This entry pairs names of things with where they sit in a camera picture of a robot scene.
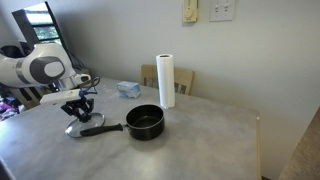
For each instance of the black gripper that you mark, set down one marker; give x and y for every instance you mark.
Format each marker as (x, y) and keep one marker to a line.
(74, 105)

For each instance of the glass pot lid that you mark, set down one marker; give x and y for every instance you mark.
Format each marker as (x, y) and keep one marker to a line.
(95, 120)

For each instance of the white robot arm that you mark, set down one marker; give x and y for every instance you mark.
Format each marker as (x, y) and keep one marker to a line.
(36, 68)

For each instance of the wooden chair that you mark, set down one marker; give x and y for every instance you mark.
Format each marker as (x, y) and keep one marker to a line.
(26, 96)
(185, 80)

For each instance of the white paper towel roll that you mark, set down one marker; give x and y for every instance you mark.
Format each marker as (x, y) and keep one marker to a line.
(166, 80)

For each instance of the grey speckled counter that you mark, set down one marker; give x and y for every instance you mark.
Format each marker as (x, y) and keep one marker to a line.
(303, 150)

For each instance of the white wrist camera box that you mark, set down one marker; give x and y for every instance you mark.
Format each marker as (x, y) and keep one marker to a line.
(60, 96)

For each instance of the window with black frame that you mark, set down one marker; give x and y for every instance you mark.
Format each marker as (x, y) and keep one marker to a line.
(43, 23)

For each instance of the beige wall thermostat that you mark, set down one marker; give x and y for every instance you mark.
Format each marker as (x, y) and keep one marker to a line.
(190, 10)

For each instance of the white light switch plate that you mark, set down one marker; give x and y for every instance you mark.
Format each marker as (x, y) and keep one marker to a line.
(222, 10)

